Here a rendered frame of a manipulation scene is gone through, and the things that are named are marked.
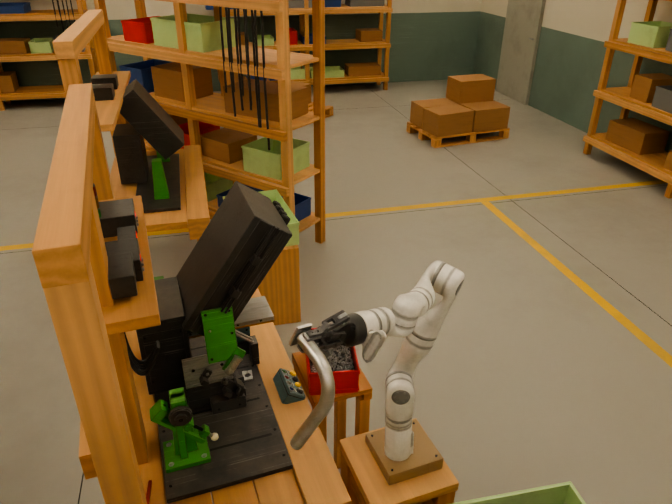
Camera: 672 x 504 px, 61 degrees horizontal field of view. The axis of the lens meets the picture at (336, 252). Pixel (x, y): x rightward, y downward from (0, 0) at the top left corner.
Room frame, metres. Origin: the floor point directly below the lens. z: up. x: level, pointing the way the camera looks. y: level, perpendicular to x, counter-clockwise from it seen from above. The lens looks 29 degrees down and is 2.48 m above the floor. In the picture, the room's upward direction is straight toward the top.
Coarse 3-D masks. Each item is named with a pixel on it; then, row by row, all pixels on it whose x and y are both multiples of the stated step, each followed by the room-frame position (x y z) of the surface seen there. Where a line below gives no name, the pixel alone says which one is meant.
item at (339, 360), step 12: (336, 348) 2.00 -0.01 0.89; (348, 348) 2.01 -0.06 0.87; (336, 360) 1.91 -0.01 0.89; (348, 360) 1.93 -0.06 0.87; (312, 372) 1.85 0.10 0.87; (336, 372) 1.80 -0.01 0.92; (348, 372) 1.80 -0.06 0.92; (312, 384) 1.79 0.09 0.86; (336, 384) 1.80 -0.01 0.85; (348, 384) 1.81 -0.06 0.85
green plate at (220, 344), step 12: (204, 312) 1.72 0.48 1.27; (216, 312) 1.73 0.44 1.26; (228, 312) 1.74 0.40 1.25; (204, 324) 1.71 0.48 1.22; (216, 324) 1.72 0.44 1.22; (228, 324) 1.73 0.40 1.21; (204, 336) 1.70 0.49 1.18; (216, 336) 1.70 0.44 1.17; (228, 336) 1.72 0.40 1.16; (216, 348) 1.69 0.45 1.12; (228, 348) 1.70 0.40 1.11; (216, 360) 1.68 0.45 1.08
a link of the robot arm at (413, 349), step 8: (408, 336) 1.43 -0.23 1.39; (408, 344) 1.41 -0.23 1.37; (416, 344) 1.40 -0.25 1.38; (424, 344) 1.40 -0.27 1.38; (432, 344) 1.41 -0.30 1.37; (400, 352) 1.45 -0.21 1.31; (408, 352) 1.41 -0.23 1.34; (416, 352) 1.40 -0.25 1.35; (424, 352) 1.40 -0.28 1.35; (400, 360) 1.45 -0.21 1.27; (408, 360) 1.43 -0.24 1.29; (416, 360) 1.43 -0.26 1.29; (392, 368) 1.46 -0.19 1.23; (400, 368) 1.45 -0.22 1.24; (408, 368) 1.45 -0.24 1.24
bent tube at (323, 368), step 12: (300, 336) 0.98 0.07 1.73; (312, 348) 0.95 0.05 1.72; (312, 360) 0.93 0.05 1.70; (324, 360) 0.93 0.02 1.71; (324, 372) 0.91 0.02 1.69; (324, 384) 0.89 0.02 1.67; (324, 396) 0.88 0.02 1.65; (324, 408) 0.88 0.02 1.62; (312, 420) 0.89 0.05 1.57; (300, 432) 0.90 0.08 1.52; (312, 432) 0.90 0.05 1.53; (300, 444) 0.90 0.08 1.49
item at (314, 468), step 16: (256, 336) 2.06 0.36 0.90; (272, 336) 2.06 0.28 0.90; (272, 352) 1.95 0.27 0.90; (272, 368) 1.84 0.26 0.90; (288, 368) 1.84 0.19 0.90; (272, 384) 1.74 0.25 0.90; (272, 400) 1.65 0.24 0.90; (304, 400) 1.66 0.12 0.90; (288, 416) 1.57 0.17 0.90; (304, 416) 1.57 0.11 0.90; (288, 432) 1.49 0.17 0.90; (320, 432) 1.49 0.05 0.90; (288, 448) 1.42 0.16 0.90; (304, 448) 1.42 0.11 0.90; (320, 448) 1.42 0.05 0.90; (304, 464) 1.35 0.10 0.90; (320, 464) 1.35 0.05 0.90; (304, 480) 1.28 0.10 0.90; (320, 480) 1.28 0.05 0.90; (336, 480) 1.28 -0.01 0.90; (304, 496) 1.22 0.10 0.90; (320, 496) 1.22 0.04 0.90; (336, 496) 1.22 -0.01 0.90
